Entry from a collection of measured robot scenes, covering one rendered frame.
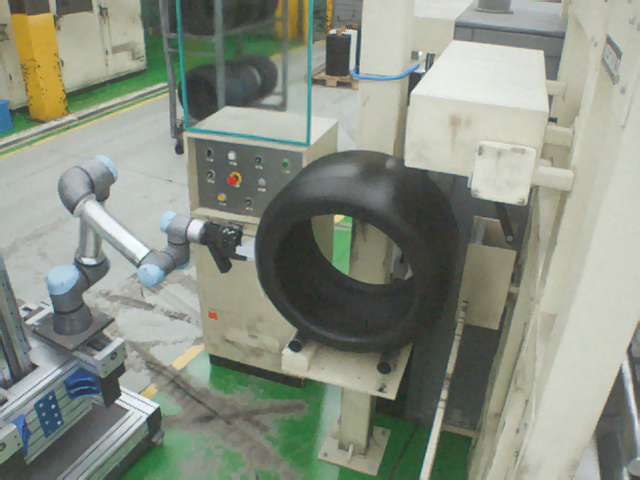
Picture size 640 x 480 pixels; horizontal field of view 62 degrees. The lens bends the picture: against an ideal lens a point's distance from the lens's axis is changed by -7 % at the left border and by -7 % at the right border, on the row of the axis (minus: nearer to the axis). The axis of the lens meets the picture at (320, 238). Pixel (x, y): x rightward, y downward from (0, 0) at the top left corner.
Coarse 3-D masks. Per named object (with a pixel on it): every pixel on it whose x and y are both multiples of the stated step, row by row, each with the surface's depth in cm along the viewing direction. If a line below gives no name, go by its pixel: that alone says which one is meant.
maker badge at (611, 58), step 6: (606, 42) 84; (612, 42) 79; (606, 48) 84; (612, 48) 78; (618, 48) 74; (606, 54) 83; (612, 54) 78; (618, 54) 73; (606, 60) 82; (612, 60) 77; (618, 60) 72; (606, 66) 81; (612, 66) 76; (618, 66) 72; (606, 72) 80; (612, 72) 75; (612, 78) 75
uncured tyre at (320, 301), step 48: (288, 192) 152; (336, 192) 144; (384, 192) 142; (432, 192) 154; (288, 240) 185; (432, 240) 144; (288, 288) 180; (336, 288) 191; (384, 288) 186; (432, 288) 147; (336, 336) 165; (384, 336) 159
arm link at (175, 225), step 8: (168, 216) 179; (176, 216) 179; (184, 216) 179; (160, 224) 179; (168, 224) 178; (176, 224) 178; (184, 224) 177; (168, 232) 180; (176, 232) 178; (184, 232) 177; (176, 240) 180; (184, 240) 181
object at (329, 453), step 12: (336, 420) 261; (384, 432) 254; (324, 444) 249; (336, 444) 249; (384, 444) 249; (324, 456) 242; (336, 456) 243; (360, 456) 242; (372, 456) 243; (360, 468) 237; (372, 468) 236
